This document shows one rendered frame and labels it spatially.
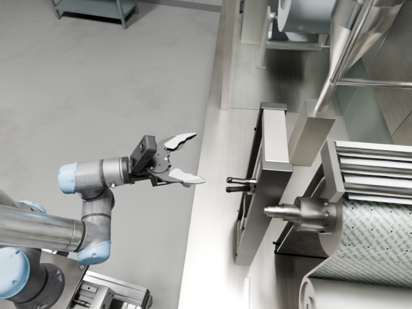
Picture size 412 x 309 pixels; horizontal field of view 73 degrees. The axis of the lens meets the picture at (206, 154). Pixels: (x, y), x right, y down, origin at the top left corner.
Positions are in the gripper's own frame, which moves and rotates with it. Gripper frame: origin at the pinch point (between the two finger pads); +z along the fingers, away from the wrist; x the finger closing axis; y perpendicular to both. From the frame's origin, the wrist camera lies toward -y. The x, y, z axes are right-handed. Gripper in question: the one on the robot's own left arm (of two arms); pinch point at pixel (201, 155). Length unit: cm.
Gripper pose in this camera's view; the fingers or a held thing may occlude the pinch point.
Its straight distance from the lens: 72.5
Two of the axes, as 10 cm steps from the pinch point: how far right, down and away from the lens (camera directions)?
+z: 9.8, -1.5, 1.1
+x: 1.8, 8.6, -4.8
